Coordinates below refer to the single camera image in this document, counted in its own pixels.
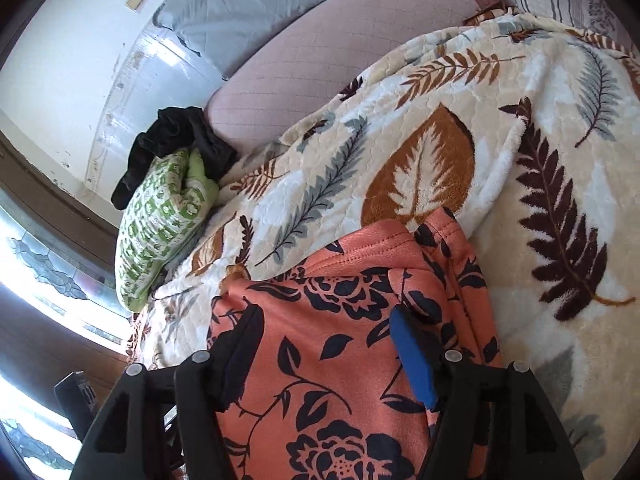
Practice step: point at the patterned glass window pane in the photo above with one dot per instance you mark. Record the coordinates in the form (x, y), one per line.
(50, 270)
(25, 435)

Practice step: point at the grey pillow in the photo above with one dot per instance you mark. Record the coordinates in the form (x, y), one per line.
(240, 5)

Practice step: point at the black cloth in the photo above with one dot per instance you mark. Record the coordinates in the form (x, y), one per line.
(170, 135)

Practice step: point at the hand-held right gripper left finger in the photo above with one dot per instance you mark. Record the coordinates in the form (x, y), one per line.
(235, 360)

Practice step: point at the orange floral garment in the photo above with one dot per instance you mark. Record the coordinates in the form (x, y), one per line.
(340, 360)

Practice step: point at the green patterned cloth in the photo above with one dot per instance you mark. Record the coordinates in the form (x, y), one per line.
(160, 220)

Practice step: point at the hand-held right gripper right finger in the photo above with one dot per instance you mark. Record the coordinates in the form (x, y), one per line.
(415, 360)

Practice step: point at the leaf print fleece blanket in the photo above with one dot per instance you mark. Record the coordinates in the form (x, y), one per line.
(425, 150)

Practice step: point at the pink quilted headboard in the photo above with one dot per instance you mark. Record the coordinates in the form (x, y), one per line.
(325, 45)

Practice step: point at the clear plastic wall sheet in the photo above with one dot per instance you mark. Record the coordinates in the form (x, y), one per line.
(150, 85)

